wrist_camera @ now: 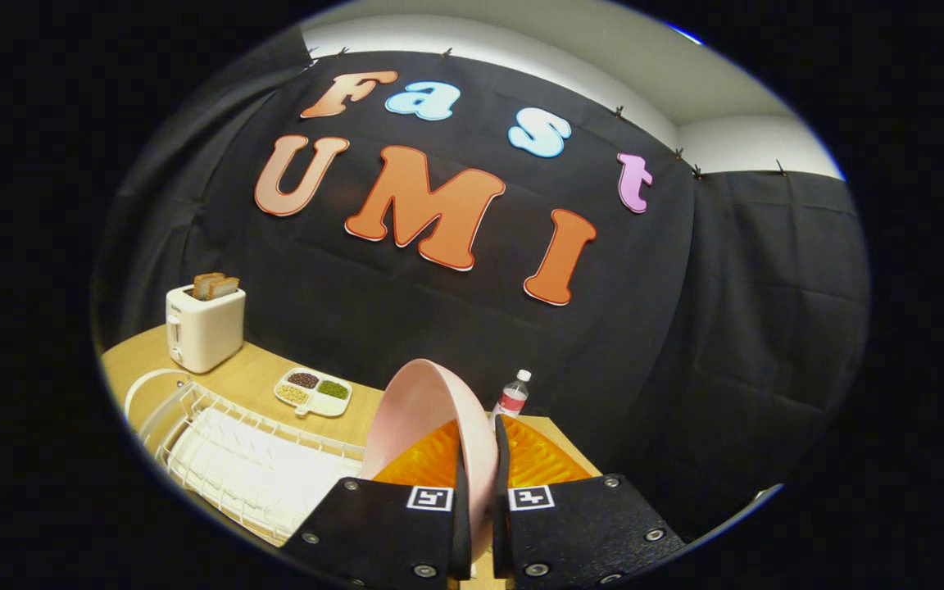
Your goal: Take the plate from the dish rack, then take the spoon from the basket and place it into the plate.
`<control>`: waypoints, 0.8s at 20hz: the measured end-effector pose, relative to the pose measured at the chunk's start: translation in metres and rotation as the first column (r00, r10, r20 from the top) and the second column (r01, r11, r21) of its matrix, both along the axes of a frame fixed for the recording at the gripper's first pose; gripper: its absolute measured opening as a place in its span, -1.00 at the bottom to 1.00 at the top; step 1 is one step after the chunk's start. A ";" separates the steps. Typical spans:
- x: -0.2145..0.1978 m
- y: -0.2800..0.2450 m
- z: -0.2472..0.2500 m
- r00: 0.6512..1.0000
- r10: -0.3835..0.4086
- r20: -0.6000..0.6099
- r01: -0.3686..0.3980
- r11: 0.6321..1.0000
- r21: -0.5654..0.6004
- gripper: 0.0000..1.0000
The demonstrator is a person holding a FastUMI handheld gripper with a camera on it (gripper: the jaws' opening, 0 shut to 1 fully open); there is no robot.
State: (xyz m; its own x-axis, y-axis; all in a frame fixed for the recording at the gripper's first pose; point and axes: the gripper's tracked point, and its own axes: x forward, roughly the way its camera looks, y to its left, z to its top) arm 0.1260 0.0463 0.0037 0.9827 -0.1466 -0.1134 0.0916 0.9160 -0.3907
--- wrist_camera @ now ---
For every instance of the pile of yellow beans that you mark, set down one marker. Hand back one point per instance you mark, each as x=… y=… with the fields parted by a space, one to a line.
x=292 y=395

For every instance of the white toaster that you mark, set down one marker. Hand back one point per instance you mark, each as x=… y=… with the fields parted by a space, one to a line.
x=206 y=332

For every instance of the pile of red beans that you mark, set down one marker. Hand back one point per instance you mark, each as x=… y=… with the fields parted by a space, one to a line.
x=303 y=379

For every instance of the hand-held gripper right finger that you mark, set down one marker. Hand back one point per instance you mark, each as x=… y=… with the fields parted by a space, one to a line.
x=583 y=533

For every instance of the pile of green beans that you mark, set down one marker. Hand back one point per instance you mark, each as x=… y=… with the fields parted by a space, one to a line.
x=333 y=390

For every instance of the black backdrop cloth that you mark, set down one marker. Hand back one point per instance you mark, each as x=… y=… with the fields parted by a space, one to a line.
x=406 y=319

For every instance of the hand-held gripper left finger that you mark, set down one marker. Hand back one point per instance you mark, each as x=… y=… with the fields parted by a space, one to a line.
x=382 y=533

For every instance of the toasted bread slice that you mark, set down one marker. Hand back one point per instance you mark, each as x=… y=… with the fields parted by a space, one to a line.
x=226 y=287
x=205 y=284

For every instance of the clear bottle with red label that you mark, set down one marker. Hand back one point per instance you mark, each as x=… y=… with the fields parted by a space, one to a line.
x=511 y=399

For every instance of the pink plate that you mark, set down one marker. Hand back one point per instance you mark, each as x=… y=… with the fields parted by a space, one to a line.
x=419 y=410

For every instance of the white divided dish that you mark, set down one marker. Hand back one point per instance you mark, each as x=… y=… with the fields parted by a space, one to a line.
x=314 y=403

